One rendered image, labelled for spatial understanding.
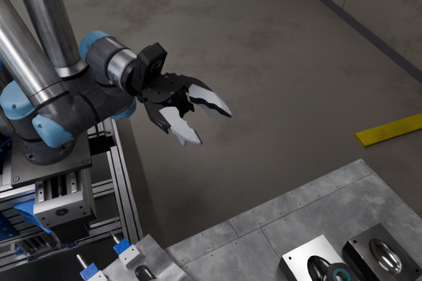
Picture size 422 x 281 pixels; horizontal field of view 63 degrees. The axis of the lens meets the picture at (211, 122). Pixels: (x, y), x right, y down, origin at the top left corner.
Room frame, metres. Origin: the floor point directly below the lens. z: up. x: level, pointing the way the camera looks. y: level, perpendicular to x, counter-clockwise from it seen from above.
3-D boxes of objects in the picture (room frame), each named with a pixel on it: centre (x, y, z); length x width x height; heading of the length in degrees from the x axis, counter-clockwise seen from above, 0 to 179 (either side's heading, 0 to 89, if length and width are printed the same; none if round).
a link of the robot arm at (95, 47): (0.58, 0.21, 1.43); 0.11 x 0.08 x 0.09; 46
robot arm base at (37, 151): (0.67, 0.49, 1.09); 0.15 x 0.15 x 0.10
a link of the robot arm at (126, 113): (0.57, 0.22, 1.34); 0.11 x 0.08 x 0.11; 136
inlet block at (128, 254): (0.43, 0.27, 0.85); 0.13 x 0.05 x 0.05; 43
